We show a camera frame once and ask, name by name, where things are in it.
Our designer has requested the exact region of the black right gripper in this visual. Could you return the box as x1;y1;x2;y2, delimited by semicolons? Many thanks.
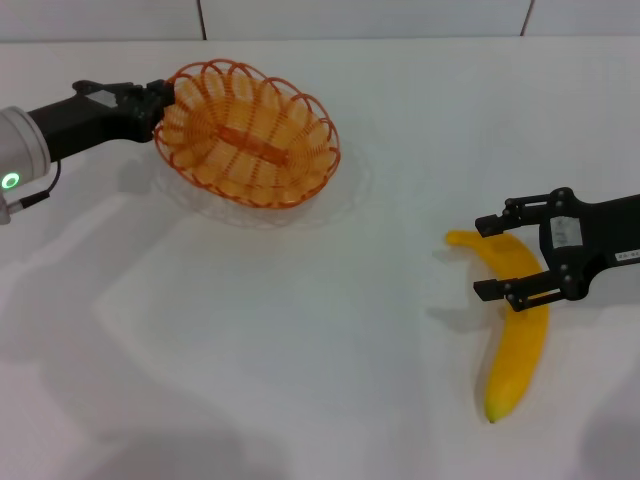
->
472;187;640;313

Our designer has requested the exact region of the left arm cable with connector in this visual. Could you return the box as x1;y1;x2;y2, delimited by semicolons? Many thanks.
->
8;159;63;215

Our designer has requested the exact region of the orange woven plastic basket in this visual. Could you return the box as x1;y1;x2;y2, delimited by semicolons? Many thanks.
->
152;59;343;210

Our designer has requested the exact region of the yellow banana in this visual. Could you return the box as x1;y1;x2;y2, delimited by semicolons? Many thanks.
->
444;229;551;425

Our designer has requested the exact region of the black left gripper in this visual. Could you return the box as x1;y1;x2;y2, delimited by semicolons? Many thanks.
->
26;79;177;162

